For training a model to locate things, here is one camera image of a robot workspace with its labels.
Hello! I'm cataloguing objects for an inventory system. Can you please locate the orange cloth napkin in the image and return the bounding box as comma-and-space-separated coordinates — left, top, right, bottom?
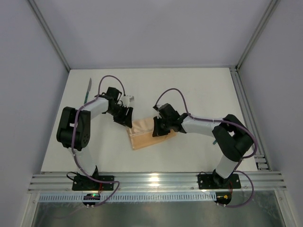
126, 118, 177, 150

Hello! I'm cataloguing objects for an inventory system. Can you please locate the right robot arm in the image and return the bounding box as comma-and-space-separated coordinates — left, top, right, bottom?
152, 103, 256, 189

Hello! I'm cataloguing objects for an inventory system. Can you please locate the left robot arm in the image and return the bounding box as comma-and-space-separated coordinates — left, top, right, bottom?
56, 87, 134, 185

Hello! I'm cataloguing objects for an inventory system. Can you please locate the left small controller board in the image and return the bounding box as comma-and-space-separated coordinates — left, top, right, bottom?
82, 193, 100, 207

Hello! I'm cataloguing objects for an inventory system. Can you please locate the right small connector board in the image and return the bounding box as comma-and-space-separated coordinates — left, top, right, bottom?
214, 192, 232, 206

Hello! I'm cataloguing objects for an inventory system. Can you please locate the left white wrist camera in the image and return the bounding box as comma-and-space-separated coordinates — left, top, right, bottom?
121, 96, 134, 107

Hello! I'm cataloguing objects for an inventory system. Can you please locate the knife with green handle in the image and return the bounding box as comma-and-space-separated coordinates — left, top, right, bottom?
84, 78, 92, 104

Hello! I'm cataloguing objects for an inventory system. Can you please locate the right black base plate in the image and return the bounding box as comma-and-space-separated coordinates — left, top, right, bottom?
197, 172, 241, 190

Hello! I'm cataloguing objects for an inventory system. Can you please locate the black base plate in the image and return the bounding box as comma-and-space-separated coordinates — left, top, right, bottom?
197, 172, 241, 190
72, 175, 114, 191

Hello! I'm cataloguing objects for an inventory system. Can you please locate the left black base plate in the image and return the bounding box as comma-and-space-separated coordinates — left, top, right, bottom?
72, 175, 114, 191

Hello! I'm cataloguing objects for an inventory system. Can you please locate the slotted grey cable duct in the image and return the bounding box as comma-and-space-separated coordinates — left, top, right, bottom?
38, 192, 216, 202

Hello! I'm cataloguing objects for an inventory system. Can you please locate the right side aluminium rail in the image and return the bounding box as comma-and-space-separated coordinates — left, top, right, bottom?
230, 67, 271, 171

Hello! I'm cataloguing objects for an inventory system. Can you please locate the aluminium rail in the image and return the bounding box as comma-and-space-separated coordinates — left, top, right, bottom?
28, 171, 286, 193
230, 67, 271, 171

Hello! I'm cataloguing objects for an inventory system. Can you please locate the aluminium front rail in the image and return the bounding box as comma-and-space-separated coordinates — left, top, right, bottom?
28, 171, 286, 193

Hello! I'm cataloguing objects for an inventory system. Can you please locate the left aluminium frame post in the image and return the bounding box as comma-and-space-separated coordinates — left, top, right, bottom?
27, 0, 71, 72

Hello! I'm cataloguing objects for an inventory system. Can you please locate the aluminium frame post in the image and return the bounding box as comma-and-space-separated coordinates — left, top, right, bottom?
27, 0, 71, 72
235, 0, 280, 70

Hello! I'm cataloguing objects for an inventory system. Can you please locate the right aluminium frame post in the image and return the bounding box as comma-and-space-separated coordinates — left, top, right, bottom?
235, 0, 280, 70

